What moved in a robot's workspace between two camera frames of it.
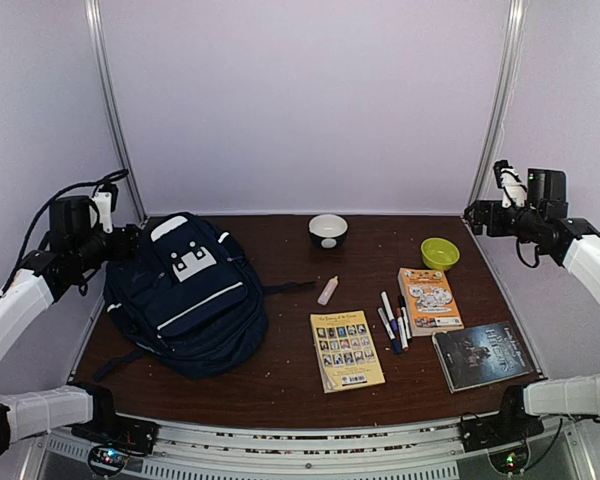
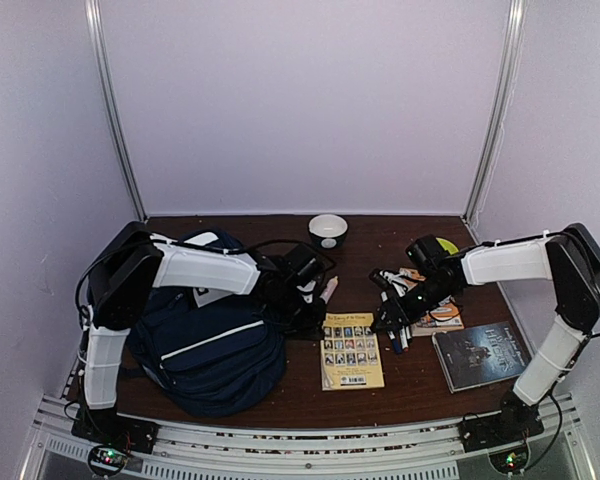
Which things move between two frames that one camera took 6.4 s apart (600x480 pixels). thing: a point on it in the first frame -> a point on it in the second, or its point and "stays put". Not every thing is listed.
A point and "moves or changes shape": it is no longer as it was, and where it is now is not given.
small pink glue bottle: [327, 292] stays put
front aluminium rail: [308, 449] stays put
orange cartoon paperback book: [430, 304] stays put
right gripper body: [496, 227] -> [420, 306]
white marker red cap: [402, 330] stays put
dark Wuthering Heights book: [480, 356] stays put
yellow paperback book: [348, 357] stays put
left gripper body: [124, 248] -> [292, 310]
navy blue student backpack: [189, 300] moves or changes shape
